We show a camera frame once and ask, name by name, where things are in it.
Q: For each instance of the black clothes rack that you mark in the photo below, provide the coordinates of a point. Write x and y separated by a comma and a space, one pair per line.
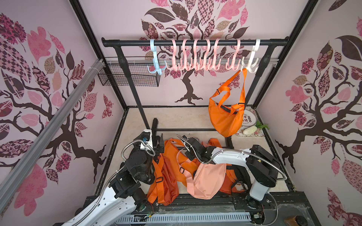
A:
122, 61

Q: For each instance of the white slotted cable duct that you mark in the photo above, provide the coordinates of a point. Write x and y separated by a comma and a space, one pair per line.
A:
184, 218

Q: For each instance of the pink plastic hook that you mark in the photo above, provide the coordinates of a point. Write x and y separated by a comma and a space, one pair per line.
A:
194, 65
205, 61
173, 66
216, 63
183, 65
233, 65

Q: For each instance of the white toy radish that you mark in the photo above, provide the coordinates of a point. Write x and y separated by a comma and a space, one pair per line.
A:
249, 131

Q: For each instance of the bright orange sling bag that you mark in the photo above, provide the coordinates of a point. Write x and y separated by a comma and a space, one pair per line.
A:
227, 120

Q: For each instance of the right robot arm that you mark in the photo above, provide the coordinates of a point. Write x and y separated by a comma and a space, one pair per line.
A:
264, 167

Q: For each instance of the black wire basket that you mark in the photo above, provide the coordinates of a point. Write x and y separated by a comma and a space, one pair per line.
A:
113, 74

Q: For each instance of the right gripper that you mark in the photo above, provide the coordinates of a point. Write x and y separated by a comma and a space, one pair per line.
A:
193, 144

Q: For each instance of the white round printed plate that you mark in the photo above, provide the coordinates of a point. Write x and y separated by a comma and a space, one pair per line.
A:
249, 118

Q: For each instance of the light blue plastic hook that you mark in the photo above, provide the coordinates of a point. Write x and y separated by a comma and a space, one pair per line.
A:
157, 68

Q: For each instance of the black sling bag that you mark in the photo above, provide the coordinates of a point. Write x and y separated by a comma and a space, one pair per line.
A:
239, 178

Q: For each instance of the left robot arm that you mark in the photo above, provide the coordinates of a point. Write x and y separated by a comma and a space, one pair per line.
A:
122, 193

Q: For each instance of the orange flat bag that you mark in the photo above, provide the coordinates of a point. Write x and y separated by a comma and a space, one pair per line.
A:
170, 152

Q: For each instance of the pink plastic hook rightmost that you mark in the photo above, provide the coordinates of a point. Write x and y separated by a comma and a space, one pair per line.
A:
233, 65

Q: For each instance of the dark orange backpack left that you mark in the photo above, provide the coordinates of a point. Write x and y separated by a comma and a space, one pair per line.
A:
164, 189

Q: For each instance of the salmon pink sling bag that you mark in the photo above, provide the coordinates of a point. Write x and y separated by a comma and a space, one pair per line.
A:
207, 180

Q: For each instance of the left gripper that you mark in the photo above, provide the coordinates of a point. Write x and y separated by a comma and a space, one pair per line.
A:
158, 149

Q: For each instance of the white plastic hook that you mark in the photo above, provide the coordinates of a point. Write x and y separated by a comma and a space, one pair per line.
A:
251, 64

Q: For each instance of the grey aluminium rail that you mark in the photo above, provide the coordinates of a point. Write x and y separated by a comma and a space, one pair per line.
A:
16, 177

